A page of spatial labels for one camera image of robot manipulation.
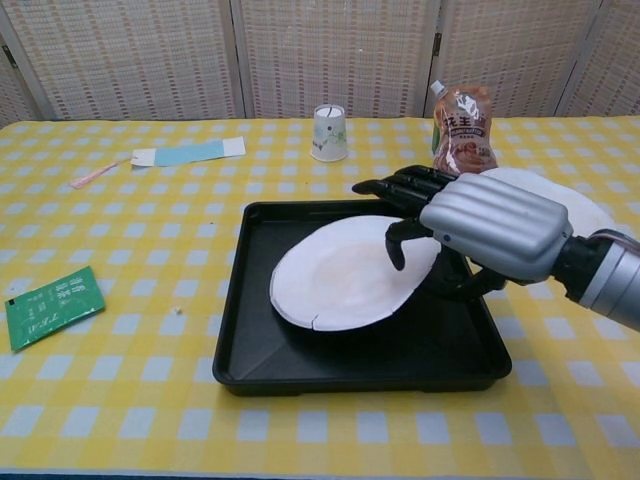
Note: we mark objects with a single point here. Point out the yellow white checkered tablecloth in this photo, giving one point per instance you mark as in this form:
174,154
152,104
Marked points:
150,240

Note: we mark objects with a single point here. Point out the white paper plate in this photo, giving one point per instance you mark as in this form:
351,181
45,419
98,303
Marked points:
585,210

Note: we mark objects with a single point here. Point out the green tea sachet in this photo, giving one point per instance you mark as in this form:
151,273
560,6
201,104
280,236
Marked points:
52,310

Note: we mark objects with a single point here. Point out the white paper plate cracked rim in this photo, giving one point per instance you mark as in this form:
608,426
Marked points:
340,280

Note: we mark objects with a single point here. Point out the blue white bookmark with tassel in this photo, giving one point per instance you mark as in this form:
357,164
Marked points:
185,154

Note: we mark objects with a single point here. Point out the brown peanut sauce pouch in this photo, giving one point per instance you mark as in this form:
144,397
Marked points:
465,135

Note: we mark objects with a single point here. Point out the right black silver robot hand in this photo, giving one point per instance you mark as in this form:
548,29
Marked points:
500,225

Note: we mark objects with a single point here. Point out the upturned white paper cup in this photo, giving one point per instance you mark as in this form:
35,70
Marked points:
328,135

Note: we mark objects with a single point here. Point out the woven folding screen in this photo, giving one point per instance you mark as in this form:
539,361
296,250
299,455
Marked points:
320,55

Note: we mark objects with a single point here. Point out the black square plastic tray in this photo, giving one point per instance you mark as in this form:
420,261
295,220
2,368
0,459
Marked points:
360,360

